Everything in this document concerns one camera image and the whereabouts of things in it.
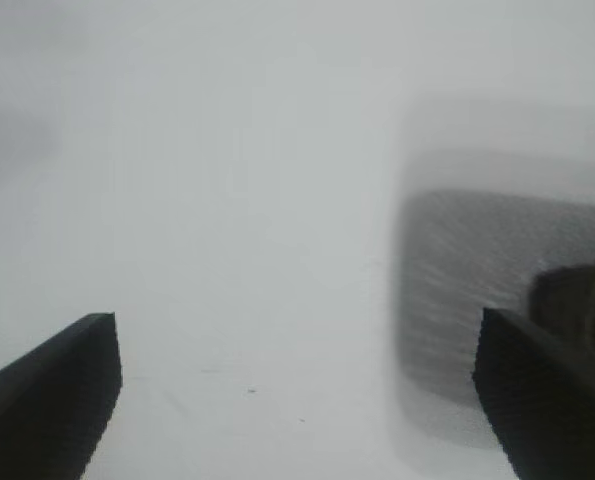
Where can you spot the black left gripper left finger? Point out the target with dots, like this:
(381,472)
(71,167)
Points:
(42,400)

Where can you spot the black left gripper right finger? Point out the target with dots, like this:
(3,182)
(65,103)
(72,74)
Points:
(552,410)

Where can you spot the dark brown woven wicker basket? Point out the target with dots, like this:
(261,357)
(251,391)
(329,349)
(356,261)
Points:
(457,280)

